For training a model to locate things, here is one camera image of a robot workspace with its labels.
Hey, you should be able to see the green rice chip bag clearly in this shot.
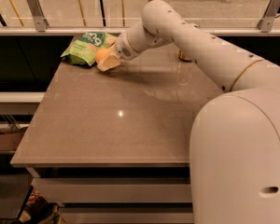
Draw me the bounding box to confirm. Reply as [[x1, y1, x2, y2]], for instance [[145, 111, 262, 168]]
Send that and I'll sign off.
[[61, 32, 117, 66]]

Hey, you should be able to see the cardboard box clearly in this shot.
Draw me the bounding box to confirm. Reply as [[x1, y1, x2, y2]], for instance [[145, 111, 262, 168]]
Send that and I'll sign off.
[[0, 127, 27, 151]]

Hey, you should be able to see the gold soda can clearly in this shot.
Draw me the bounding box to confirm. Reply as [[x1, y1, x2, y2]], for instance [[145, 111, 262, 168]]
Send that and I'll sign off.
[[178, 50, 191, 62]]

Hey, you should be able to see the upper grey drawer front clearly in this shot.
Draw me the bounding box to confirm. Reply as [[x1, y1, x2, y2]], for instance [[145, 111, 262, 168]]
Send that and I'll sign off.
[[33, 178, 192, 203]]

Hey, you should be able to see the orange fruit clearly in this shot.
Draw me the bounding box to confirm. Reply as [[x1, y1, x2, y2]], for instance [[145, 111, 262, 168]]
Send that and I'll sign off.
[[95, 49, 110, 63]]

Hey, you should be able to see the grey drawer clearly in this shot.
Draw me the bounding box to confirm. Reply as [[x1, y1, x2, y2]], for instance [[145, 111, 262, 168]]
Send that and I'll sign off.
[[33, 178, 192, 203], [60, 207, 194, 224]]

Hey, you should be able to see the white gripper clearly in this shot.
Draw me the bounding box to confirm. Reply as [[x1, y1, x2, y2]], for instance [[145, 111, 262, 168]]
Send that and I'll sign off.
[[97, 32, 139, 72]]

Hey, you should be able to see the metal railing bar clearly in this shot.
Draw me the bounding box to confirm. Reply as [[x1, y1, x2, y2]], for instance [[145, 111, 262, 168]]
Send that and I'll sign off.
[[0, 27, 280, 36]]

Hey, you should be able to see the left metal railing bracket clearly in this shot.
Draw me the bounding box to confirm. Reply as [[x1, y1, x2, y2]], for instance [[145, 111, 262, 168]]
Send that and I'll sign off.
[[26, 0, 49, 32]]

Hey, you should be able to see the right metal railing bracket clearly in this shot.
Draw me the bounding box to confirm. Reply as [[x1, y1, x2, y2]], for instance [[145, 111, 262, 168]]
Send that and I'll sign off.
[[257, 0, 280, 33]]

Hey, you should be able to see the yellow pole middle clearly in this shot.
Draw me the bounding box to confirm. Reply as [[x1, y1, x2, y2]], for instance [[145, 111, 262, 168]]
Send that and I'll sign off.
[[77, 0, 87, 27]]

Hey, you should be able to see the yellow pole right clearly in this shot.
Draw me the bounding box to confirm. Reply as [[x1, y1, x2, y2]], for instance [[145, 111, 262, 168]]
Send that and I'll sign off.
[[120, 0, 126, 27]]

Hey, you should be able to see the yellow pole left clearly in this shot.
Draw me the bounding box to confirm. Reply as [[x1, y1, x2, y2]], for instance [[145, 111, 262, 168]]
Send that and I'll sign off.
[[8, 0, 25, 27]]

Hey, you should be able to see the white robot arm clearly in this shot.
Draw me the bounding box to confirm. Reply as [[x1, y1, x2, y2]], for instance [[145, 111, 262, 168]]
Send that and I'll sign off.
[[95, 0, 280, 224]]

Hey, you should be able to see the lower grey drawer front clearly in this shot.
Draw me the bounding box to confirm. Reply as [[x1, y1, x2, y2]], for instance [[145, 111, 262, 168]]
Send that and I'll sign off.
[[60, 207, 194, 224]]

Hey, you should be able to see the yellow pole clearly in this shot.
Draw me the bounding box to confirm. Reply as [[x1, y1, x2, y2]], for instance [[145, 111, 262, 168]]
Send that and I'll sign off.
[[77, 0, 87, 27], [120, 0, 126, 27], [8, 0, 25, 27]]

